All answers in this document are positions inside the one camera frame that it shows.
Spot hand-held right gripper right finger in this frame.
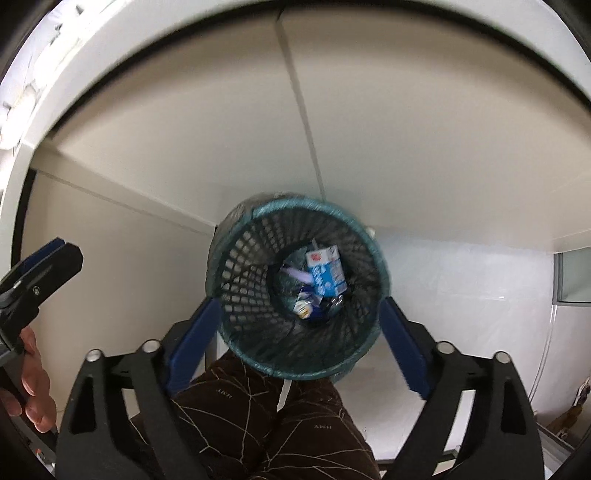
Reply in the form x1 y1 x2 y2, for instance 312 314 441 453
379 296 546 480

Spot person's left hand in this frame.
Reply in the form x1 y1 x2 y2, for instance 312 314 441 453
0 325 58 435

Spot purple stick sachet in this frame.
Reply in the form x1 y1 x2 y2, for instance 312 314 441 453
281 264 315 283

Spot clear plastic hose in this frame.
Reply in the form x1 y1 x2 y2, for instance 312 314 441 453
526 305 559 407

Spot grey framed panel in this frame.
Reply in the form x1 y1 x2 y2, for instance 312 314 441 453
551 251 591 305

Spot brown patterned trousers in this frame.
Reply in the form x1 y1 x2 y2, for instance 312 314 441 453
129 351 382 480

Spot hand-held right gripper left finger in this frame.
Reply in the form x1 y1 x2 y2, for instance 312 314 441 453
55 296 222 480

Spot blue snack wrapper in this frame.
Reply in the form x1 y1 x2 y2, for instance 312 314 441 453
294 286 324 320

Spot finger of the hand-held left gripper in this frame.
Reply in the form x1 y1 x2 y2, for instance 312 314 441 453
14 243 85 315
0 237 65 296

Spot dark mesh wastebasket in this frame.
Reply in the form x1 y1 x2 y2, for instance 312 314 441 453
204 191 391 381

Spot blue white milk carton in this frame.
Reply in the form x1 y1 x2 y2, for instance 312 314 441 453
305 247 348 296

